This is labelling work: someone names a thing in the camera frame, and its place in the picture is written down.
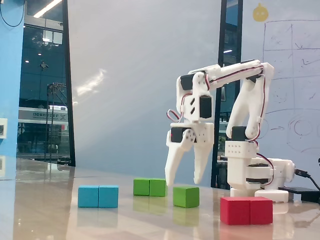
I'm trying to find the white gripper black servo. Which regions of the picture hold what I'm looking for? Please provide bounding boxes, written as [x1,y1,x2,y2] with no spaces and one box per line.
[164,121,215,187]

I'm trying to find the small green wooden cube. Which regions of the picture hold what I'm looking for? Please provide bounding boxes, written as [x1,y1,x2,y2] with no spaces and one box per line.
[172,186,200,209]

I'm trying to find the long green wooden block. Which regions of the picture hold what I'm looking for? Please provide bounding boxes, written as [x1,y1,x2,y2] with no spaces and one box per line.
[132,177,169,198]

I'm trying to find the long red wooden block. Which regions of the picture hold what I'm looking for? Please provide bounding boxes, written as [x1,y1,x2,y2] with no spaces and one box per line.
[219,196,274,226]

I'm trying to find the long blue wooden block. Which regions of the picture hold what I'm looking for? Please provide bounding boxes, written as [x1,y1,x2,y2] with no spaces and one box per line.
[77,184,119,209]

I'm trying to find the flat black box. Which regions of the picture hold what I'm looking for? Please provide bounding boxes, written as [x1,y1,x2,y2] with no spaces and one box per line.
[277,186,320,203]

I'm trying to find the whiteboard with marker drawings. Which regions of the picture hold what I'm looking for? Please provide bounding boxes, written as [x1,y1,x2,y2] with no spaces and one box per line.
[239,0,320,201]

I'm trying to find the yellow round sticker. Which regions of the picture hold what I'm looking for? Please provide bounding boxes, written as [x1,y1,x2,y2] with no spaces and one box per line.
[252,2,269,22]

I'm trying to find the red white black servo wire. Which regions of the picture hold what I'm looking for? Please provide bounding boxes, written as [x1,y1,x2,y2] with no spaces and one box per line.
[166,109,183,124]

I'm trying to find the black power cable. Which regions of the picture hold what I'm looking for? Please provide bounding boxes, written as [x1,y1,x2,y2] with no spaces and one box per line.
[294,169,320,191]

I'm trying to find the black window frame post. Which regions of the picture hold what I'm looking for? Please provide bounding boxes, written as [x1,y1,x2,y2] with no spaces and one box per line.
[210,0,244,190]
[61,0,77,168]

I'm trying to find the white wall socket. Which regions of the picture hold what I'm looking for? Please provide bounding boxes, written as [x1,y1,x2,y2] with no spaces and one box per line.
[0,118,8,139]

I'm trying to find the thin black hanging cable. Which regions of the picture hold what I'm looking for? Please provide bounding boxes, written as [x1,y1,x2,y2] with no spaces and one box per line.
[0,0,27,27]

